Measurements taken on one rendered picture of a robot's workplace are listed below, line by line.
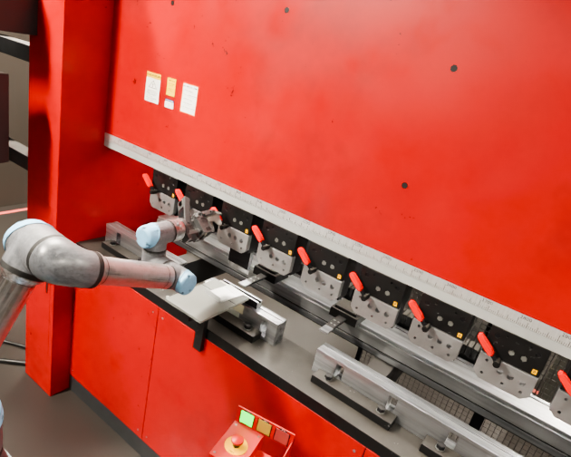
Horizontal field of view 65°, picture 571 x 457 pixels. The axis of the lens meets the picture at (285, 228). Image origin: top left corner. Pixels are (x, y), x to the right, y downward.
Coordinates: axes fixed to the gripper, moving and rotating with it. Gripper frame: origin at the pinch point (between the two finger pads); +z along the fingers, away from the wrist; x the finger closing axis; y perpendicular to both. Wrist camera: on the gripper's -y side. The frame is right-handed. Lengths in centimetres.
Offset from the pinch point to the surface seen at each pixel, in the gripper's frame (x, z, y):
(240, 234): 3.5, 2.4, 11.2
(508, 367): 63, 2, 87
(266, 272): -13.8, 25.5, 25.6
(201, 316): -12.5, -18.4, 30.8
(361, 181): 55, 3, 22
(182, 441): -73, -8, 69
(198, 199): -6.5, 2.8, -10.7
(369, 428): 17, -5, 89
